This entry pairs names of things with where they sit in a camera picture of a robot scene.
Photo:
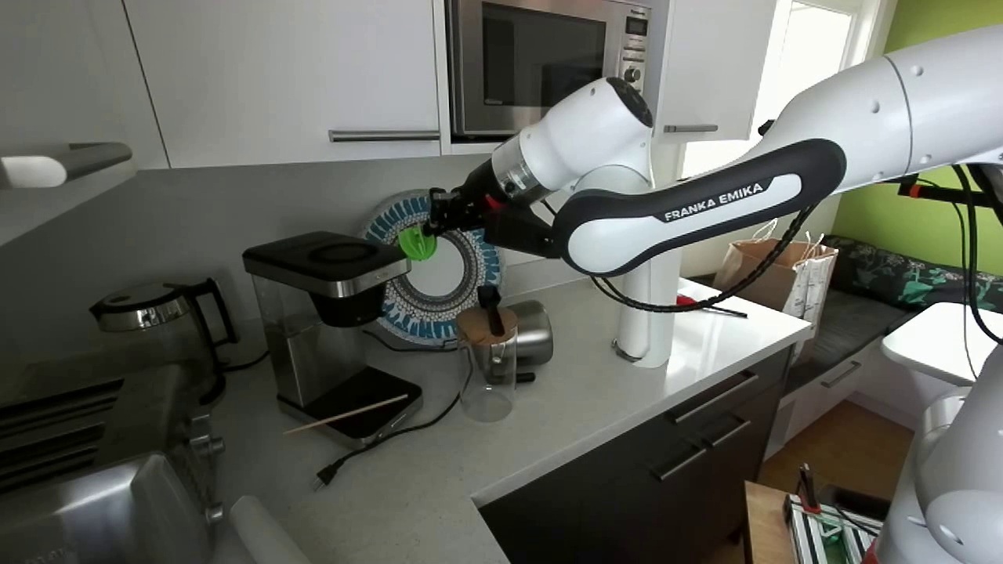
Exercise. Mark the dark patterned bench cushion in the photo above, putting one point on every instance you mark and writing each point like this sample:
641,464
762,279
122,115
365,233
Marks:
919,279

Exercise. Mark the wooden side table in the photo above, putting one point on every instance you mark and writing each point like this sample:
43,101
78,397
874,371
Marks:
768,522

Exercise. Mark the steel built-in microwave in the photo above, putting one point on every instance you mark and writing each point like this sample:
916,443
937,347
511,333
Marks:
543,62

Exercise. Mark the thin white stick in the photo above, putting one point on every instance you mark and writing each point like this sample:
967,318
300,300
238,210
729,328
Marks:
344,414

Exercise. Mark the black steel coffeemaker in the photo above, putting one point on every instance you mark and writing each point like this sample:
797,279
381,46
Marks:
314,261

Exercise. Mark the stainless steel toaster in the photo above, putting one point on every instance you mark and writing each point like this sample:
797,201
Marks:
63,426

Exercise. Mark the brown round lid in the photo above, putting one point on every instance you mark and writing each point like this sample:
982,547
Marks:
478,328

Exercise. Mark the green plastic citrus reamer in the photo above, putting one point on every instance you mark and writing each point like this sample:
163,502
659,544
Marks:
413,241

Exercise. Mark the steel sink tap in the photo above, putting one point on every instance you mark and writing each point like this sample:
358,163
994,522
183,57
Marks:
203,464

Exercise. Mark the glass steel kettle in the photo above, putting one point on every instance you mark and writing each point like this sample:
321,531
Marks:
157,315

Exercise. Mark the clear wine glass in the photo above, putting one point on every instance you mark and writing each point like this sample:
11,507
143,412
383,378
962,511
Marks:
485,378

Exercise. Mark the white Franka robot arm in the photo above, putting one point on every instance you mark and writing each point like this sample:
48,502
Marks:
896,105

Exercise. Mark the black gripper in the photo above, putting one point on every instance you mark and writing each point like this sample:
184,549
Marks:
472,208

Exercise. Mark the white framed box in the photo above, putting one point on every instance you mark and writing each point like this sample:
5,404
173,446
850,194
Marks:
834,522

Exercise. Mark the silver toaster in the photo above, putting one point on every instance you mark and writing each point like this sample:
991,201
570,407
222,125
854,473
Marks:
104,518

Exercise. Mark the blue white patterned plate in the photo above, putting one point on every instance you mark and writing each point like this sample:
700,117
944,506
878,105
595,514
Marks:
439,288

